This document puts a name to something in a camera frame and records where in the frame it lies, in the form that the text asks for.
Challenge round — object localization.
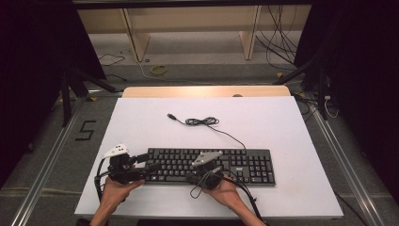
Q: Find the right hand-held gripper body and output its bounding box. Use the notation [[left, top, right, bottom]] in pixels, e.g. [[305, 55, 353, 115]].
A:
[[191, 151, 224, 190]]

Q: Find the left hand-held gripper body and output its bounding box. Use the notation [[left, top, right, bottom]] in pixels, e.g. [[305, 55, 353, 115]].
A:
[[103, 143, 148, 186]]

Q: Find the black keyboard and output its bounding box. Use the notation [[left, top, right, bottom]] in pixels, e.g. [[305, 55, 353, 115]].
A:
[[144, 147, 277, 187]]

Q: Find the person's right hand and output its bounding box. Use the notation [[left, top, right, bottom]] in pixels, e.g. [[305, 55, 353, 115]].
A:
[[203, 180, 243, 212]]

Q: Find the person's left hand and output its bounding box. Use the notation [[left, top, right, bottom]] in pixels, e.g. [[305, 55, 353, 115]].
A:
[[100, 177, 146, 211]]

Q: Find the wooden table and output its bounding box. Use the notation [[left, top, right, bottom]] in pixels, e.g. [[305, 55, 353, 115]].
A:
[[121, 85, 292, 99]]

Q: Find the black tripod stand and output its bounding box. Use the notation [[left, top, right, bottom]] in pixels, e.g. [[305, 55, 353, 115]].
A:
[[60, 67, 117, 128], [272, 56, 328, 121]]

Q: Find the yellow tape roll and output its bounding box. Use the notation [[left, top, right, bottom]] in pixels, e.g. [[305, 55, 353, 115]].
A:
[[150, 64, 168, 76]]

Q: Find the white board table cover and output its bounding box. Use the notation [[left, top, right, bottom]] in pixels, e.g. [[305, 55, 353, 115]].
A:
[[74, 95, 344, 219]]

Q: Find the black curtain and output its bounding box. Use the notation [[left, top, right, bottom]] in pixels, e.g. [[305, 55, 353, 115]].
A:
[[295, 0, 399, 205], [0, 0, 106, 189]]

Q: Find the wooden desk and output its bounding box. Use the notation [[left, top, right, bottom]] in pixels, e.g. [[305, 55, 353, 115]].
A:
[[76, 4, 313, 62]]

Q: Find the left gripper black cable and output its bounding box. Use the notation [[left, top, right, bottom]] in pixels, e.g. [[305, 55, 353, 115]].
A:
[[93, 158, 111, 202]]

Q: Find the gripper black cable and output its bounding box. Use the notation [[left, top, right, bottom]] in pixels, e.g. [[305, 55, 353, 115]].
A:
[[189, 170, 263, 220], [93, 158, 111, 202]]

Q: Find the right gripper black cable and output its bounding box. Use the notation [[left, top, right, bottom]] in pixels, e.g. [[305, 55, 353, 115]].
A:
[[189, 170, 263, 220]]

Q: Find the black keyboard cable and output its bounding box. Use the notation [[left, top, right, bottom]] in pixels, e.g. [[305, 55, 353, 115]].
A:
[[167, 113, 247, 151]]

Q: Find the aluminium floor rail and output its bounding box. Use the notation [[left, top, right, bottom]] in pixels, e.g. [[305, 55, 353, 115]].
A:
[[10, 97, 88, 226], [309, 97, 385, 226]]

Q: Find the thin black floor cable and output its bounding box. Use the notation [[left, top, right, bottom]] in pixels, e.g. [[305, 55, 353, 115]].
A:
[[97, 53, 126, 68]]

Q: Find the bundle of black cables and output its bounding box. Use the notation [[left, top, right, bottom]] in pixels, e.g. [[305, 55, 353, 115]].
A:
[[255, 4, 299, 72]]

